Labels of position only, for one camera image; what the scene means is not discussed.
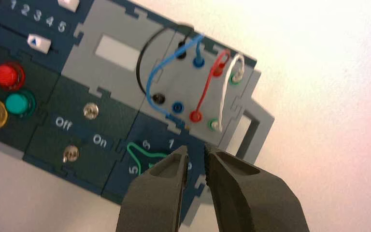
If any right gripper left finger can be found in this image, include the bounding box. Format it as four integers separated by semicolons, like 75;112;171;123
115;145;189;232

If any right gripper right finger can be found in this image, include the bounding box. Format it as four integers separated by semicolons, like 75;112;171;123
203;144;310;232

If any red jumper wire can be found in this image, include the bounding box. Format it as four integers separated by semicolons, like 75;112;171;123
189;48;231;123

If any green teardrop rotary knob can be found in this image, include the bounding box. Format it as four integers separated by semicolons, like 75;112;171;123
126;142;173;177

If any white display window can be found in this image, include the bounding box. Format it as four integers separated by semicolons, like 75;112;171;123
95;34;142;72

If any green push button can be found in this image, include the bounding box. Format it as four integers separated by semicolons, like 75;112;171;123
4;90;36;118

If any dark teal grey control box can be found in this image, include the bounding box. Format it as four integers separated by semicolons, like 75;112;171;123
0;0;275;228

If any red push button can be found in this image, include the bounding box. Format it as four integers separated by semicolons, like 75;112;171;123
0;61;26;91

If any white slider knob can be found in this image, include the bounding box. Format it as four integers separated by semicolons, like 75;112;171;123
57;0;81;13
27;33;52;55

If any white jumper wire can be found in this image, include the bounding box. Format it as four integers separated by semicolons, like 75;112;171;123
213;54;246;132

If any metal toggle switch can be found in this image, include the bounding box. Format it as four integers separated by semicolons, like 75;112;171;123
62;145;81;164
82;102;100;121

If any black jumper wire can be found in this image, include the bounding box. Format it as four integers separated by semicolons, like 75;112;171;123
136;24;194;105

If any blue jumper wire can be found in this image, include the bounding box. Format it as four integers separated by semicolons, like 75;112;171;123
146;33;205;129

